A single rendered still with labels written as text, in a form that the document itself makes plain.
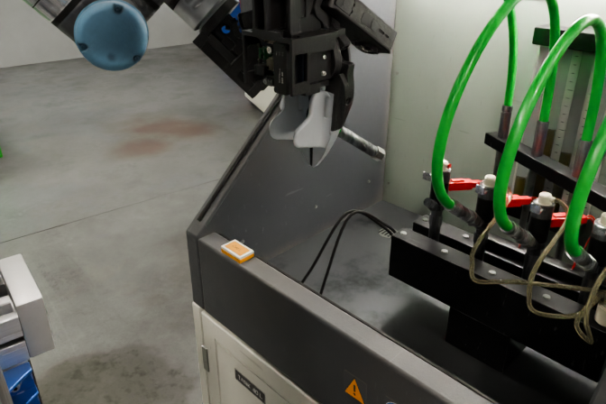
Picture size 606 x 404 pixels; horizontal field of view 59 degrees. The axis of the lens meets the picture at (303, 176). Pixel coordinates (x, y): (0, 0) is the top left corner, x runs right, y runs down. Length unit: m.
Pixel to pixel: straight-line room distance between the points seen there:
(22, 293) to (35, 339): 0.07
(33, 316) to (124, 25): 0.41
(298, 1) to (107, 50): 0.22
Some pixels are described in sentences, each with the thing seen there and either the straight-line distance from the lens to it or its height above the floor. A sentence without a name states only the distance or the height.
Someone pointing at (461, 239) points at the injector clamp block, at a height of 0.98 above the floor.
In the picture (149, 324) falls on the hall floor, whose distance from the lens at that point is 2.30.
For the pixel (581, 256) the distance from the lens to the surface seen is 0.68.
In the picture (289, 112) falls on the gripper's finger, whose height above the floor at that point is 1.26.
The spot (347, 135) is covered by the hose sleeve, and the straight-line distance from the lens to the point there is 0.82.
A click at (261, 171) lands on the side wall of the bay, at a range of 0.99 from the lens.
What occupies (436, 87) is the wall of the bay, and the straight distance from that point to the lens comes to 1.17.
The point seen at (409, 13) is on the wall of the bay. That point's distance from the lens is 1.18.
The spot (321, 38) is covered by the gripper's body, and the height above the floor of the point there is 1.35.
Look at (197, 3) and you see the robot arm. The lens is 0.75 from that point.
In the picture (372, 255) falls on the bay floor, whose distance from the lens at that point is 1.11.
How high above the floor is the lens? 1.44
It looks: 25 degrees down
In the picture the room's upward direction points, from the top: straight up
